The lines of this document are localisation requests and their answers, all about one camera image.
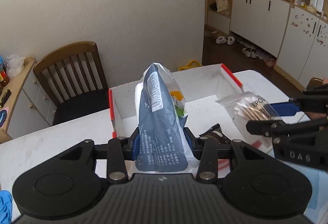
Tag black snack packet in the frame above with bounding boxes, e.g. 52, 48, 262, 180
199, 123, 231, 145

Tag clear bag of swabs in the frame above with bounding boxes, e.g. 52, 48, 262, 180
219, 91, 281, 121

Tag blue white snack bag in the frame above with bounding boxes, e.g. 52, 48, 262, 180
128, 63, 199, 176

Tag red cardboard shoe box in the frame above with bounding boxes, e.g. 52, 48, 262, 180
108, 63, 282, 176

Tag yellow bag on floor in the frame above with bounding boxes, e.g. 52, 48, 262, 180
178, 60, 202, 71

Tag white wardrobe cabinets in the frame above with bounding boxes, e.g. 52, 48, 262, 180
205, 0, 327, 88

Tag dark wooden chair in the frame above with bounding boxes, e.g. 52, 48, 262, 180
33, 41, 109, 126

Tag white slippers pair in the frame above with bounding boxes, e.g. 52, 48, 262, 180
216, 36, 235, 45

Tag white sideboard cabinet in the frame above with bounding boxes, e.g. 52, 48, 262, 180
1, 57, 57, 143

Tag blue cloth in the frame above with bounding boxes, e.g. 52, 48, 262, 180
0, 190, 12, 224

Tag white tote bag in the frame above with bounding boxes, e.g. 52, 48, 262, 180
216, 0, 229, 13

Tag red sauce jar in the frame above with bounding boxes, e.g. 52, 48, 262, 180
0, 65, 10, 87

